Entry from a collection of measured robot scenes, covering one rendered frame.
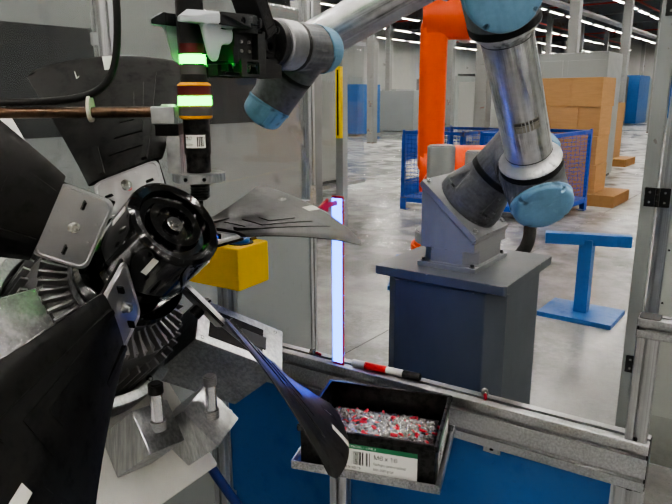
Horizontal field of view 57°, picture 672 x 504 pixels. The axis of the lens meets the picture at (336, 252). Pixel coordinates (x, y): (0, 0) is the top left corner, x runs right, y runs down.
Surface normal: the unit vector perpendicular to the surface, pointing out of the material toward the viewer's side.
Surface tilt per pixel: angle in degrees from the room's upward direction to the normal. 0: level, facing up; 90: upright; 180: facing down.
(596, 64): 90
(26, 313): 50
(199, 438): 103
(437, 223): 90
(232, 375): 124
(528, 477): 90
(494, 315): 90
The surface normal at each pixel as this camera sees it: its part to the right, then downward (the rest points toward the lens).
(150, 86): 0.12, -0.63
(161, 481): 0.65, -0.53
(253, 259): 0.84, 0.12
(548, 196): 0.07, 0.76
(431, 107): -0.16, 0.34
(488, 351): 0.17, 0.24
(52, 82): 0.10, -0.44
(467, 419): -0.54, 0.21
